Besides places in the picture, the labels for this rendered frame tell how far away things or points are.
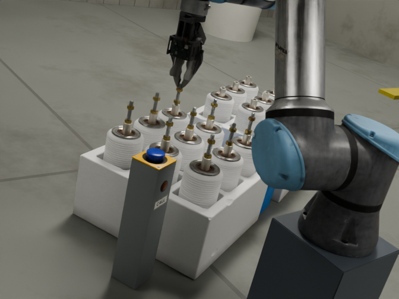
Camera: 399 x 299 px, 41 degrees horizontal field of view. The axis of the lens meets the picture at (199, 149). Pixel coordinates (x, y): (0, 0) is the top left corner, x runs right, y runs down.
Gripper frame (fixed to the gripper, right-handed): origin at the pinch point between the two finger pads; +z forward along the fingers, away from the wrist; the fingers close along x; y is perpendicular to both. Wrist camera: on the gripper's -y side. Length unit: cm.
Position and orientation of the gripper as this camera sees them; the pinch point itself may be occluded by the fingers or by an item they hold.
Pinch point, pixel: (181, 82)
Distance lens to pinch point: 152.9
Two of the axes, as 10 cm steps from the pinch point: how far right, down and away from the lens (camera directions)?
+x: 9.2, 3.2, -2.4
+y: -3.4, 3.2, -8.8
